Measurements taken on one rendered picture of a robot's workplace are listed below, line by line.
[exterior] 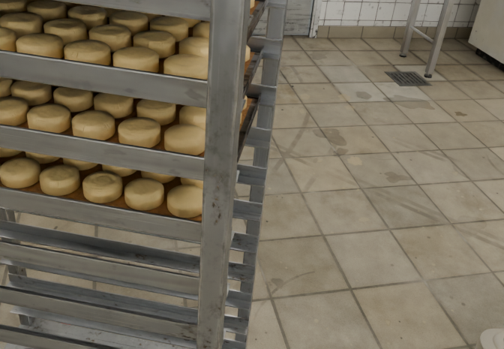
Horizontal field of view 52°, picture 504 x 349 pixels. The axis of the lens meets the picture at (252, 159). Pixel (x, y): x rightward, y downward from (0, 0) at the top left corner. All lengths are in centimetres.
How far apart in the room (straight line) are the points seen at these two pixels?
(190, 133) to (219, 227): 12
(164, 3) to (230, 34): 8
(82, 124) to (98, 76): 10
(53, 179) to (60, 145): 10
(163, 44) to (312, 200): 179
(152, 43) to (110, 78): 10
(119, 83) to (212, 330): 33
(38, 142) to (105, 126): 8
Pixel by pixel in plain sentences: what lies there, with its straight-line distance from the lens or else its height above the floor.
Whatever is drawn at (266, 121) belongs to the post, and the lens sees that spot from 100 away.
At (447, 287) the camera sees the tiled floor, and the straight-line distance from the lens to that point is 213.
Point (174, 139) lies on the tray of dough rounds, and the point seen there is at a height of 106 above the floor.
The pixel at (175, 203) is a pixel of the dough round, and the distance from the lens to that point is 65.
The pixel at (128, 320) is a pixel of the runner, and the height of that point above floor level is 78.
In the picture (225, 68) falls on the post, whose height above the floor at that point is 118.
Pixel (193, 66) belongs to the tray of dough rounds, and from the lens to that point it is 57.
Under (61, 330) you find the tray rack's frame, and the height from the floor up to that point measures 15.
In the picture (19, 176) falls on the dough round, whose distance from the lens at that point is 73.
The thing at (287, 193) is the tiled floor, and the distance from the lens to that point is 237.
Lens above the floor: 137
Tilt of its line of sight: 32 degrees down
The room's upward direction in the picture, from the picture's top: 6 degrees clockwise
